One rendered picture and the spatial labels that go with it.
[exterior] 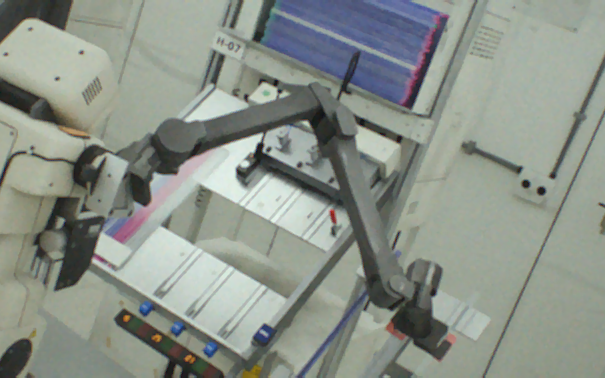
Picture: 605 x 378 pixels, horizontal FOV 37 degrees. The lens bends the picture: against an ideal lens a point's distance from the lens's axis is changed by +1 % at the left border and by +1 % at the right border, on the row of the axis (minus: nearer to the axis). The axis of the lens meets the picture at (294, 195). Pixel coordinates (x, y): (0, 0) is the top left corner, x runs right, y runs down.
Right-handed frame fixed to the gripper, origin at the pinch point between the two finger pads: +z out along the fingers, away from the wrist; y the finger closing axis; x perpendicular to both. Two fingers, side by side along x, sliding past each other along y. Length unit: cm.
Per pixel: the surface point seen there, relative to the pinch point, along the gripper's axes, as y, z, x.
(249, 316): 47, 19, 9
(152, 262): 80, 17, 11
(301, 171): 63, 14, -34
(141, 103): 253, 152, -108
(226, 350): 46, 19, 19
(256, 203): 70, 19, -21
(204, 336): 53, 18, 20
